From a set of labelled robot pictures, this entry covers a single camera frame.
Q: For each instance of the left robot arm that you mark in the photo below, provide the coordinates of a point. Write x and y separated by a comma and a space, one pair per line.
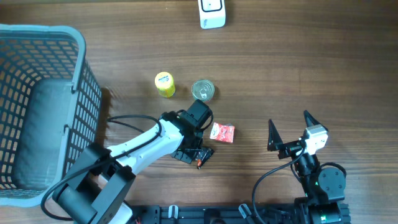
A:
94, 189

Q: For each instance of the grey plastic mesh basket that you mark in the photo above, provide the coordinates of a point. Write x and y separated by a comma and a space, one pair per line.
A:
50, 108

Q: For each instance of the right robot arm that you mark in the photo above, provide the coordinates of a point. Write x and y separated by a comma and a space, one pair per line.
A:
323, 184

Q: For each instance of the black red snack packet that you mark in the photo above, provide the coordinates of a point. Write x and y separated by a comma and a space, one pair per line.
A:
203, 155

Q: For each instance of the red juice carton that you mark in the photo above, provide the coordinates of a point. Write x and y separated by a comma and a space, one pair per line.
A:
222, 133

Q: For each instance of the yellow lid jar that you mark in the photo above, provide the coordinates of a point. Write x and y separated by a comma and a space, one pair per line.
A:
164, 82

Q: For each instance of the white barcode scanner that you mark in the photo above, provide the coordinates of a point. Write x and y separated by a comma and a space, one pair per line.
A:
212, 13

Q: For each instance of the silver top tin can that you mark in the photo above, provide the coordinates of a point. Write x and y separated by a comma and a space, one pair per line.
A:
203, 90

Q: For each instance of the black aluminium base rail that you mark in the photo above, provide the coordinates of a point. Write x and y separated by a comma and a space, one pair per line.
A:
281, 213

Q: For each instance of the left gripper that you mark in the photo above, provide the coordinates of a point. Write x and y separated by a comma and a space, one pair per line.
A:
185, 157

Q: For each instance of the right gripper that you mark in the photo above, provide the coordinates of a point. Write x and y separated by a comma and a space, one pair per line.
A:
275, 142

